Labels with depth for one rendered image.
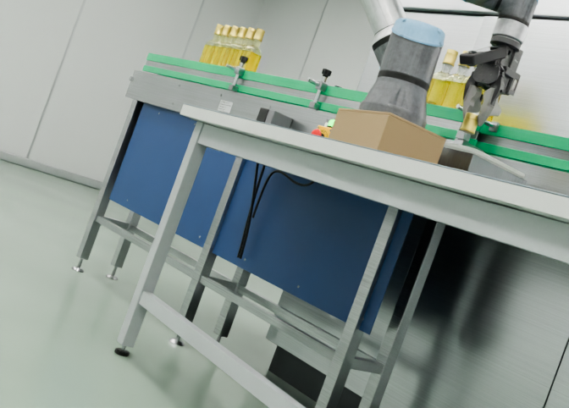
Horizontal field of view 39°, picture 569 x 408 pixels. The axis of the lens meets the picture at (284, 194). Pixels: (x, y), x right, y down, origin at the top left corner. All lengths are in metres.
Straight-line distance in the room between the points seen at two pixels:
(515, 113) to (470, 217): 0.94
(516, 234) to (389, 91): 0.49
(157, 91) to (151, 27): 4.95
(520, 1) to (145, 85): 1.85
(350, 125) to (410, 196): 0.25
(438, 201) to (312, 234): 0.90
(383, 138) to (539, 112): 0.76
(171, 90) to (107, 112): 4.92
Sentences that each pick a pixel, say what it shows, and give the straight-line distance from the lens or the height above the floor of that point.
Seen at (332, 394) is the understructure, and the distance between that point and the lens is 2.21.
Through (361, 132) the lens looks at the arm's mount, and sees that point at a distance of 1.71.
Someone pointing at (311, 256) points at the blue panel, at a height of 0.46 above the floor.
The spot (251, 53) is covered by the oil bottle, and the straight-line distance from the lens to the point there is 3.11.
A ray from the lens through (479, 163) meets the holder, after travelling 1.84.
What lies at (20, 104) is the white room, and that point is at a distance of 7.79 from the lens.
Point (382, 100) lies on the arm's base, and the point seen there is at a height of 0.86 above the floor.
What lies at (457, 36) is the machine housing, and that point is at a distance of 2.66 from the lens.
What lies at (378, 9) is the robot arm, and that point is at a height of 1.08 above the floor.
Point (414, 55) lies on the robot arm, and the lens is 1.76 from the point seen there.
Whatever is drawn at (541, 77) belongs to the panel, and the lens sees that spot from 2.38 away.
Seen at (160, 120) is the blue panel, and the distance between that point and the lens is 3.25.
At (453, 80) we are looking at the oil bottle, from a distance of 2.35.
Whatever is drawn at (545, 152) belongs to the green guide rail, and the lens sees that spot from 2.09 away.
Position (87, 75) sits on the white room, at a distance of 7.99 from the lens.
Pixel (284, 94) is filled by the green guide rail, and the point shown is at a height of 0.91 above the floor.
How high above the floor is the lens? 0.60
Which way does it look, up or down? level
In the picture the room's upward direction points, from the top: 20 degrees clockwise
